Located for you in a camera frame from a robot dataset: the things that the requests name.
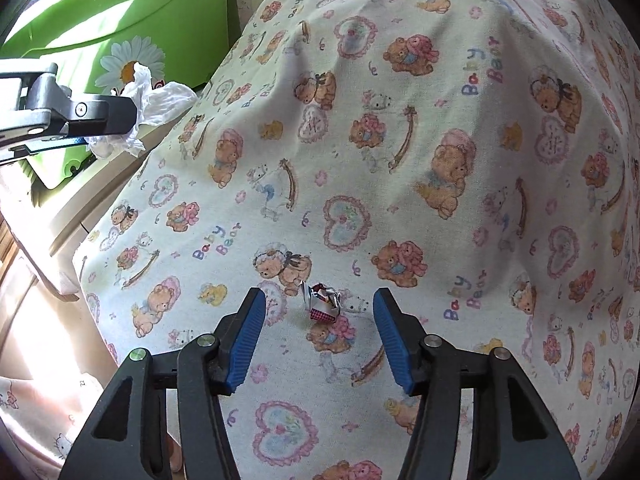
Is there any teddy bear print bedsheet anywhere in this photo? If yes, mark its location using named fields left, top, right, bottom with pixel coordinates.
left=75, top=0, right=639, bottom=479

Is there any cream white cabinet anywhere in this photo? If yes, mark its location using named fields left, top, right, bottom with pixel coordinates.
left=1, top=122, right=175, bottom=302

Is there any foil candy wrapper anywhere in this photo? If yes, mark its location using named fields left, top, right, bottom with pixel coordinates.
left=300, top=283, right=341, bottom=324

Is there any green plastic La Mamma tub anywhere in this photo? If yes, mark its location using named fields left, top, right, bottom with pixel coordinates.
left=0, top=0, right=237, bottom=191

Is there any white tissue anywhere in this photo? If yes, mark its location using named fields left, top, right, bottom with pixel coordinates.
left=86, top=62, right=198, bottom=158

